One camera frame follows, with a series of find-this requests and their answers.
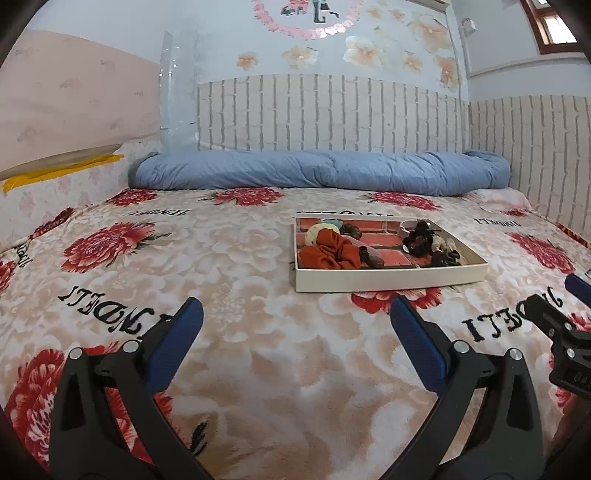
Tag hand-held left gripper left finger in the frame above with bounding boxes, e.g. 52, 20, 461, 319
48, 296, 213, 480

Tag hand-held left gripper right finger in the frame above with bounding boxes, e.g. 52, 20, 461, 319
381, 295, 546, 480

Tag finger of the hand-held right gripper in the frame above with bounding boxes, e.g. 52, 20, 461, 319
564, 273, 591, 308
526, 293, 578, 344

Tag white tray with brick liner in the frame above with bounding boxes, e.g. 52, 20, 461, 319
289, 215, 489, 294

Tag black claw hair clip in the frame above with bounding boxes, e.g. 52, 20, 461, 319
427, 249, 462, 268

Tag clear daisy flower hair clip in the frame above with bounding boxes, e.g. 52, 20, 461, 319
434, 235, 465, 264

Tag orange scrunchie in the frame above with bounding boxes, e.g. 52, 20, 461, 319
299, 229, 370, 269

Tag red floral printed blanket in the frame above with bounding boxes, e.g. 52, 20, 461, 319
0, 185, 591, 480

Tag rolled blue duvet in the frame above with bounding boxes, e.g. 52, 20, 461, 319
128, 148, 512, 197

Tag yellow strip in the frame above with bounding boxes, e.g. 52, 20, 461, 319
2, 154, 125, 193

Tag clear plastic sheet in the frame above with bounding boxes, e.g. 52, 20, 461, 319
159, 30, 201, 153

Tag pink patterned board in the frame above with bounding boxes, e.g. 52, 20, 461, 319
0, 30, 162, 181

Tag wooden frame window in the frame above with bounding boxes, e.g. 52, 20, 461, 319
519, 0, 583, 47

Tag flower wall stickers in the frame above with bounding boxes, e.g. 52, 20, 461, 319
235, 4, 465, 90

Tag pink sequin ring wall decoration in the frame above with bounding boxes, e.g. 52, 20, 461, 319
252, 0, 365, 40

